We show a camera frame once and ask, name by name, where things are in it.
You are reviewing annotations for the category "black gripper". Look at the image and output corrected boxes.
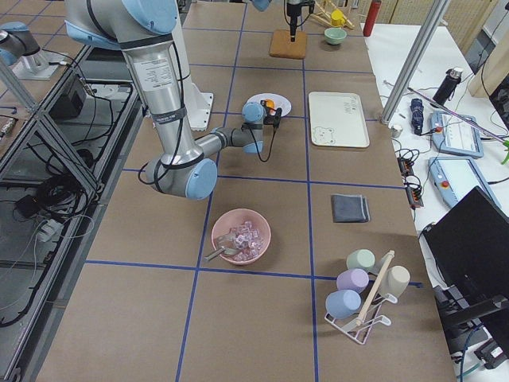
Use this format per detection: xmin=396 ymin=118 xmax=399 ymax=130
xmin=286 ymin=0 xmax=301 ymax=42
xmin=260 ymin=99 xmax=276 ymax=119

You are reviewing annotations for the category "orange fruit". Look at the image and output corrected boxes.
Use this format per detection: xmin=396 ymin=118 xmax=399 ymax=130
xmin=264 ymin=99 xmax=275 ymax=109

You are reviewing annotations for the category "white plate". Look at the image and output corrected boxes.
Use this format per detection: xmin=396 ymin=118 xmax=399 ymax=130
xmin=247 ymin=93 xmax=292 ymax=117

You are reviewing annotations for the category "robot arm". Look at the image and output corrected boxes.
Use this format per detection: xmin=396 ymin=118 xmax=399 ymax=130
xmin=251 ymin=0 xmax=315 ymax=43
xmin=65 ymin=1 xmax=281 ymax=200

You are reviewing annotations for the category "wooden tray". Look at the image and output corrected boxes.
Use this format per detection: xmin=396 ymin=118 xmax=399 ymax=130
xmin=269 ymin=29 xmax=308 ymax=60

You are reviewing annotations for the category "cream bear tray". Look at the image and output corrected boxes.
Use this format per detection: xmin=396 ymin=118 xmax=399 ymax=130
xmin=308 ymin=92 xmax=370 ymax=149

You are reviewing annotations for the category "wooden cup rack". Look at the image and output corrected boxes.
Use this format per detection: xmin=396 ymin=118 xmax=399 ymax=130
xmin=312 ymin=0 xmax=355 ymax=30

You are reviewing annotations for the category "yellow cup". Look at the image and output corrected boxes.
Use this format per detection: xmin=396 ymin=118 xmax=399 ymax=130
xmin=330 ymin=10 xmax=347 ymax=28

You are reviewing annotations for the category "green bowl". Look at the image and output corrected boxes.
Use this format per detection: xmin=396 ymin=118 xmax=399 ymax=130
xmin=324 ymin=27 xmax=348 ymax=45

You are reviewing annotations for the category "red cylinder bottle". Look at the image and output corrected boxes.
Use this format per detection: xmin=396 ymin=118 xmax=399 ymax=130
xmin=363 ymin=0 xmax=382 ymax=37

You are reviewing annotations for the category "grey folded cloth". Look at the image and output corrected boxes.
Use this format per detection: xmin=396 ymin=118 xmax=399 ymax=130
xmin=331 ymin=194 xmax=371 ymax=223

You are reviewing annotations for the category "pink bowl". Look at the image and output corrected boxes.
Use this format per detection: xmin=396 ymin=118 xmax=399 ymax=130
xmin=211 ymin=209 xmax=271 ymax=265

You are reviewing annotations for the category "small metal cylinder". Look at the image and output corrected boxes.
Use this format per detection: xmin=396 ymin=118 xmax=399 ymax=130
xmin=390 ymin=124 xmax=403 ymax=138

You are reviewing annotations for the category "metal scoop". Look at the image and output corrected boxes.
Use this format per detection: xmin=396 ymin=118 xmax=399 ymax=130
xmin=204 ymin=233 xmax=240 ymax=262

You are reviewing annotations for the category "folded dark umbrella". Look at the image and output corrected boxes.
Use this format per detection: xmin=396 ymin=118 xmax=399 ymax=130
xmin=410 ymin=98 xmax=424 ymax=135

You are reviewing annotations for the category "black water bottle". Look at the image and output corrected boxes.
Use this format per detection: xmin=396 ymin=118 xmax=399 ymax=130
xmin=433 ymin=67 xmax=464 ymax=105

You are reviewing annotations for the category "green pastel cup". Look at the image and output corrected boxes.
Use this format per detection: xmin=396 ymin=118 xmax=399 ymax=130
xmin=346 ymin=248 xmax=375 ymax=272

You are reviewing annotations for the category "purple pastel cup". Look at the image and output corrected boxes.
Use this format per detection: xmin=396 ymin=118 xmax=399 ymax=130
xmin=336 ymin=268 xmax=369 ymax=294

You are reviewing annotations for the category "blue pastel cup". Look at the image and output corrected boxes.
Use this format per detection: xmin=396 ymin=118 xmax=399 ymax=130
xmin=325 ymin=290 xmax=361 ymax=319

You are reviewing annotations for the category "beige pastel cup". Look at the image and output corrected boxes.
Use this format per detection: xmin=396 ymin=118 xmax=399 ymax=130
xmin=378 ymin=266 xmax=410 ymax=298

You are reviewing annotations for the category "black monitor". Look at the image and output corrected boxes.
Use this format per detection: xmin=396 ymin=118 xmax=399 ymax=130
xmin=424 ymin=186 xmax=508 ymax=352

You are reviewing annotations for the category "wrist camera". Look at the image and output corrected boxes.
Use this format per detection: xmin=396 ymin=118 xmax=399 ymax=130
xmin=263 ymin=107 xmax=282 ymax=130

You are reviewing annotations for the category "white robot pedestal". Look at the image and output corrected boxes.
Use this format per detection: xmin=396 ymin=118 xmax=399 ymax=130
xmin=171 ymin=10 xmax=214 ymax=131

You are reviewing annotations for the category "aluminium frame post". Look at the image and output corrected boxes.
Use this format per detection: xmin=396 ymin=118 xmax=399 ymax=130
xmin=379 ymin=0 xmax=450 ymax=126

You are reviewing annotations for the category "white wire cup rack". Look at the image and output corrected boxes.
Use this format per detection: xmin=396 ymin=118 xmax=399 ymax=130
xmin=324 ymin=250 xmax=398 ymax=345

